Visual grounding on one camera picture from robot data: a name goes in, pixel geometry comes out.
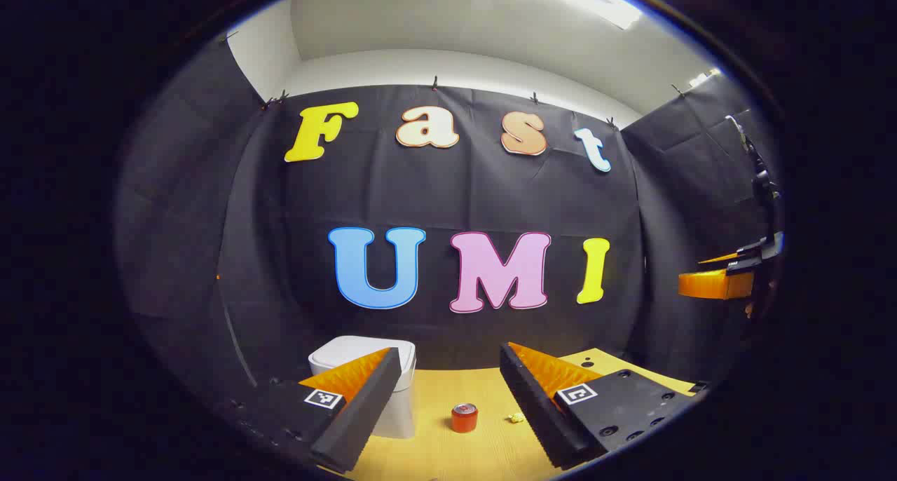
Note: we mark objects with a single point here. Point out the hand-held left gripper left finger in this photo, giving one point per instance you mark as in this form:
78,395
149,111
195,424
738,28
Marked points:
354,425

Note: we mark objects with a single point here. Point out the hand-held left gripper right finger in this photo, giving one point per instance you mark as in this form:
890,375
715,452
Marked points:
539,418

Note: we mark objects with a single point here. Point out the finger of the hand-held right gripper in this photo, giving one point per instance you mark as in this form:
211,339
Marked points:
708,283
743,255

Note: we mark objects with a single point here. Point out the paper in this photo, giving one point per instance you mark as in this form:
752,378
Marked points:
516,418

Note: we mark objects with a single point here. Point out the white desktop garbage bin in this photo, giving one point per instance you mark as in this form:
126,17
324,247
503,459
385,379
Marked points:
336,351

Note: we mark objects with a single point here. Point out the red pop can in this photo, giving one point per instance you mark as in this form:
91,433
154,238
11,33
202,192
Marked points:
464,419

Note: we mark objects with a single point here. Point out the wooden desktop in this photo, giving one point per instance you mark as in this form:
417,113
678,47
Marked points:
448,460

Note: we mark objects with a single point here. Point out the small ceiling light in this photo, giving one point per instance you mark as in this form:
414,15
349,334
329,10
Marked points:
706,78

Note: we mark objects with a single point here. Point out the black backdrop cloth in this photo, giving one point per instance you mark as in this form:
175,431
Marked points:
448,186

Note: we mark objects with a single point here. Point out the long ceiling light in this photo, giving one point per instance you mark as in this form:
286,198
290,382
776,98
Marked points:
596,1

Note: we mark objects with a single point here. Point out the row of black cloth clips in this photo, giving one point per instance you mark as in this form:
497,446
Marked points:
434,83

